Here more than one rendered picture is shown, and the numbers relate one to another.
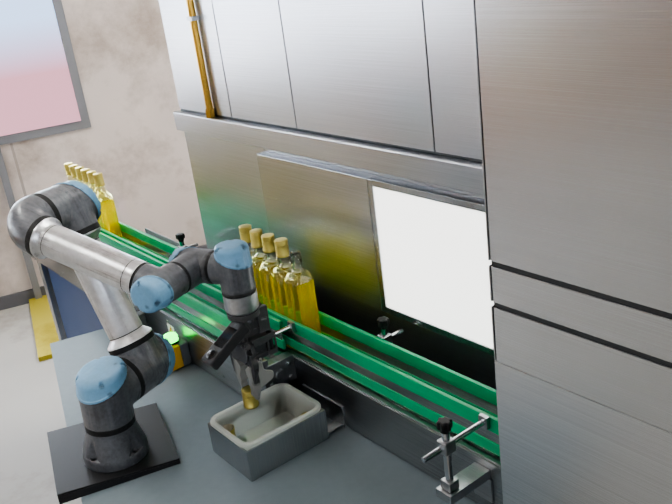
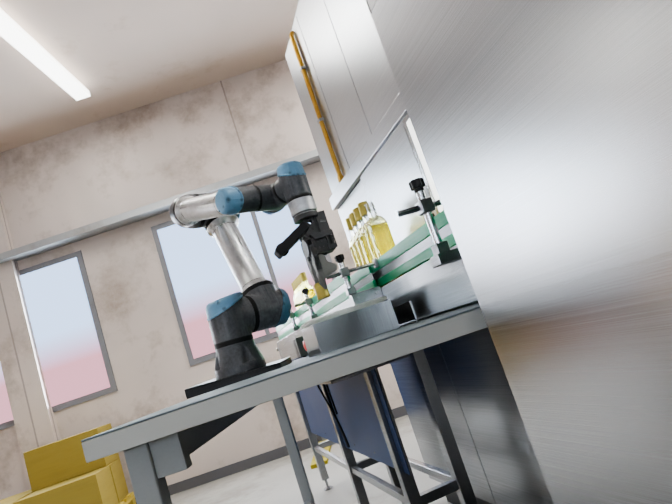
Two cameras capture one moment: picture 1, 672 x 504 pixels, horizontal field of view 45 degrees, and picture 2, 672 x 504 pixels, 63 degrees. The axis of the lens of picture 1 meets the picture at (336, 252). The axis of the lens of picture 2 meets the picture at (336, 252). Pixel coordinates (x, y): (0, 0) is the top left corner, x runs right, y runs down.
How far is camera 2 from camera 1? 1.15 m
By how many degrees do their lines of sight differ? 35
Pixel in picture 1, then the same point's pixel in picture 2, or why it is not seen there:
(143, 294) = (220, 197)
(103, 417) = (221, 329)
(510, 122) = not seen: outside the picture
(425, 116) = not seen: hidden behind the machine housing
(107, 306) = (236, 263)
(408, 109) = not seen: hidden behind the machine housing
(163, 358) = (277, 298)
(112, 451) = (229, 358)
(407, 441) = (444, 283)
